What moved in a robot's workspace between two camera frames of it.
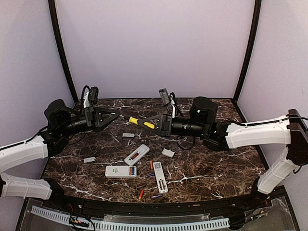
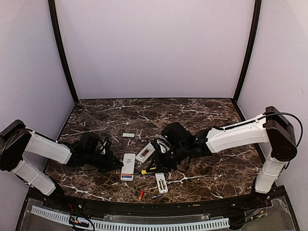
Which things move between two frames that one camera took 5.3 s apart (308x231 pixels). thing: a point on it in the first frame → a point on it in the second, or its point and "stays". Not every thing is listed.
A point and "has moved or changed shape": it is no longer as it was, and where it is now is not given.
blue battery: x=153 y=197 stays
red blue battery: x=141 y=194 stays
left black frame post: x=53 y=10 stays
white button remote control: x=162 y=187 stays
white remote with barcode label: x=135 y=155 → x=145 y=153
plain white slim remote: x=120 y=171 has moved or changed shape
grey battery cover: x=128 y=134 stays
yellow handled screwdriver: x=135 y=121 → x=144 y=172
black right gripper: x=160 y=130 → x=159 y=161
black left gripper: x=95 y=118 → x=109 y=166
